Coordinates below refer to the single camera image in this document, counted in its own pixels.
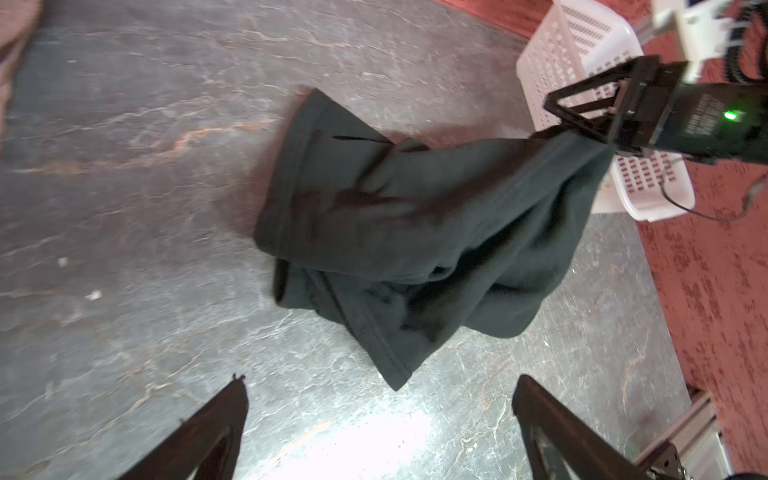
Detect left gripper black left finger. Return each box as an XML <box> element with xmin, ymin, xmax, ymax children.
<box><xmin>121</xmin><ymin>375</ymin><xmax>249</xmax><ymax>480</ymax></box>

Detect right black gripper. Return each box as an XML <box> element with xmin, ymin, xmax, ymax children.
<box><xmin>543</xmin><ymin>56</ymin><xmax>767</xmax><ymax>165</ymax></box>

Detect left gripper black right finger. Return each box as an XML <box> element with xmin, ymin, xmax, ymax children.
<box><xmin>512</xmin><ymin>375</ymin><xmax>648</xmax><ymax>479</ymax></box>

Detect black shorts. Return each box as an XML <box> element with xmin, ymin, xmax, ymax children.
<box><xmin>254</xmin><ymin>89</ymin><xmax>615</xmax><ymax>389</ymax></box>

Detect pink shorts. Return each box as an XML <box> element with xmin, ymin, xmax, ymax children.
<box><xmin>1</xmin><ymin>0</ymin><xmax>43</xmax><ymax>130</ymax></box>

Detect white plastic basket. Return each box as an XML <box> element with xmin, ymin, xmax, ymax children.
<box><xmin>516</xmin><ymin>1</ymin><xmax>695</xmax><ymax>222</ymax></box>

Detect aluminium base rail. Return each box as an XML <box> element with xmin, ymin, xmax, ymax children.
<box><xmin>635</xmin><ymin>389</ymin><xmax>735</xmax><ymax>479</ymax></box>

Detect right black corrugated cable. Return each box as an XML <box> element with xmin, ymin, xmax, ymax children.
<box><xmin>722</xmin><ymin>0</ymin><xmax>768</xmax><ymax>85</ymax></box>

